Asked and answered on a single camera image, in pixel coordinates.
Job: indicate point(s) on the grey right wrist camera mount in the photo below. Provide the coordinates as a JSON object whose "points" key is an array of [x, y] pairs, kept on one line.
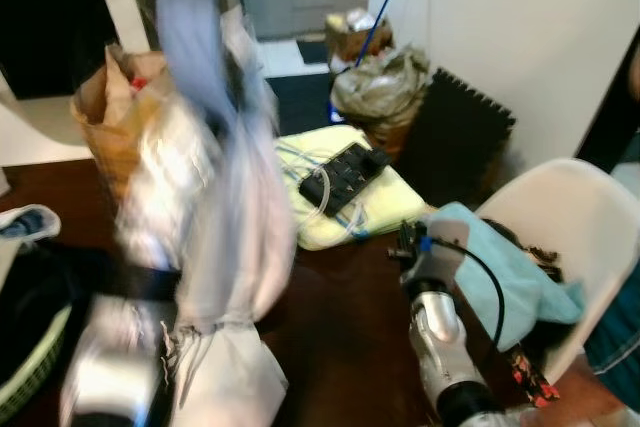
{"points": [[437, 265]]}

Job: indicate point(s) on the white printed t-shirt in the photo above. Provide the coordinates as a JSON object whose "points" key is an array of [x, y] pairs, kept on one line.
{"points": [[235, 247]]}

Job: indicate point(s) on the black power strip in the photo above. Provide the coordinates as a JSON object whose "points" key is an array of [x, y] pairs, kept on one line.
{"points": [[345, 177]]}

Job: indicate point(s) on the light blue cloth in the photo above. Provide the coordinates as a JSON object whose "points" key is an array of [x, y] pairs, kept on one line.
{"points": [[500, 277]]}

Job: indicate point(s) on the stuffed brown paper bag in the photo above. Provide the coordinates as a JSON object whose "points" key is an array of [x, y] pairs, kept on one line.
{"points": [[350, 37]]}

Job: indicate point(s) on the red black patterned cloth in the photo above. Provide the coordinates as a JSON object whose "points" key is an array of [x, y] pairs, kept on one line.
{"points": [[530, 377]]}

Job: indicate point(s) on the person in teal jeans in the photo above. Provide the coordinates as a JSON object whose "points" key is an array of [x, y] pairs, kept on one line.
{"points": [[620, 347]]}

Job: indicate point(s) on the grey plastic bag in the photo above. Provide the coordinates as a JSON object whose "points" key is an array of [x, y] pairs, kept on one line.
{"points": [[380, 92]]}

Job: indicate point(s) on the black ribbed foam panel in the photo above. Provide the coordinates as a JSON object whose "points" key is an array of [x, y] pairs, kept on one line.
{"points": [[455, 147]]}

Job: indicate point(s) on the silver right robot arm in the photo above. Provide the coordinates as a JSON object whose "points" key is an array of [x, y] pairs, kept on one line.
{"points": [[435, 332]]}

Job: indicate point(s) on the white blue sneaker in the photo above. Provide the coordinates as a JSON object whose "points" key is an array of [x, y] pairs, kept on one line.
{"points": [[25, 222]]}

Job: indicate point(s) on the green woven basket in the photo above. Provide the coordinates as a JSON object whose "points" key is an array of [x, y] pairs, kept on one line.
{"points": [[30, 387]]}

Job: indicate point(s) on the pale yellow cushion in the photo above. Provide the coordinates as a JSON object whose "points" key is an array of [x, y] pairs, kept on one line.
{"points": [[390, 212]]}

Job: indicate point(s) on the white plastic chair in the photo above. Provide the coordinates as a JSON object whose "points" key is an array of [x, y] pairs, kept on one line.
{"points": [[590, 227]]}

